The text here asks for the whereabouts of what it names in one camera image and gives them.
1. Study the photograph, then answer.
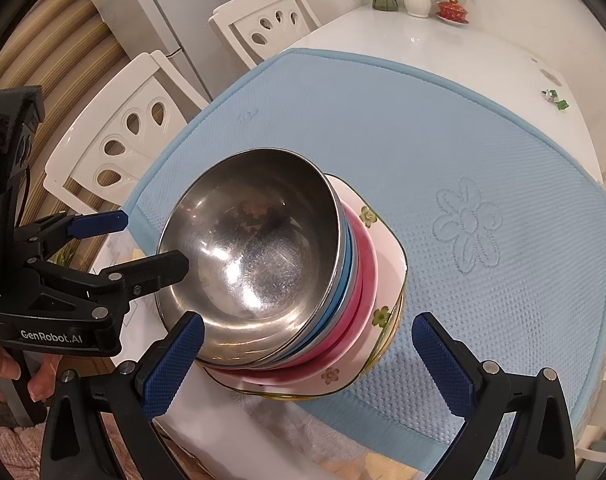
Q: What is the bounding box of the light blue table mat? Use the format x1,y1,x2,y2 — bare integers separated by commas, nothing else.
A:
120,49,606,463

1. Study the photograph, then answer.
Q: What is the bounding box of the red lidded cup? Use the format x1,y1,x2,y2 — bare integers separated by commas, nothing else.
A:
437,0,471,26

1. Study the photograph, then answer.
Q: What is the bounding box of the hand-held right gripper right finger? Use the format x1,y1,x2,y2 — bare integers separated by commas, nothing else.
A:
412,311,577,480

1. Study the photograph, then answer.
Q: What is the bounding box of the square forest print plate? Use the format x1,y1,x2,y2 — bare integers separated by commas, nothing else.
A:
208,174,408,397

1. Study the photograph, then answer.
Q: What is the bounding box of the blue steel bowl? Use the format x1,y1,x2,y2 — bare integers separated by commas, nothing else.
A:
155,147,358,366

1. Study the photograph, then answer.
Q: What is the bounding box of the black cable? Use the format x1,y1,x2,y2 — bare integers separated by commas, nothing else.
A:
19,164,32,223

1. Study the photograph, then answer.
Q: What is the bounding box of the round sunflower print plate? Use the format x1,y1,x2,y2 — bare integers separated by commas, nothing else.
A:
253,292,407,403

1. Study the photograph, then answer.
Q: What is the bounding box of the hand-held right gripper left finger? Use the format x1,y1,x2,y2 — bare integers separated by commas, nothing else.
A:
40,311,206,480

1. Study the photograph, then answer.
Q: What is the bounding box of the white refrigerator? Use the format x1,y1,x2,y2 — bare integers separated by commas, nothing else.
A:
80,0,264,101

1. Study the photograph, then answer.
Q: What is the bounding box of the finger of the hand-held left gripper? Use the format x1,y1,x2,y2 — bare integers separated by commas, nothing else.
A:
13,211,130,261
28,251,190,318

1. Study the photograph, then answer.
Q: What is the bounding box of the pink ceramic bowl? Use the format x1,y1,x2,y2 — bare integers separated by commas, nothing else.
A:
223,220,381,378

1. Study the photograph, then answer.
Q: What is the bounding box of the pink fluffy cloth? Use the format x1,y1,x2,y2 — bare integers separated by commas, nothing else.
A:
0,422,42,480

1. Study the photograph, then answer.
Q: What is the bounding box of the pink steel bowl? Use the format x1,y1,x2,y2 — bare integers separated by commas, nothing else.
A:
198,215,372,368

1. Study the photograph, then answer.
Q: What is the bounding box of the person's left hand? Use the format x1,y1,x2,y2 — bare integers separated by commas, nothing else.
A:
0,340,62,403

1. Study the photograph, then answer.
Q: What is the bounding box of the white chair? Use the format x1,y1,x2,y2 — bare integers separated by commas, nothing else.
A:
45,52,210,207
209,0,324,68

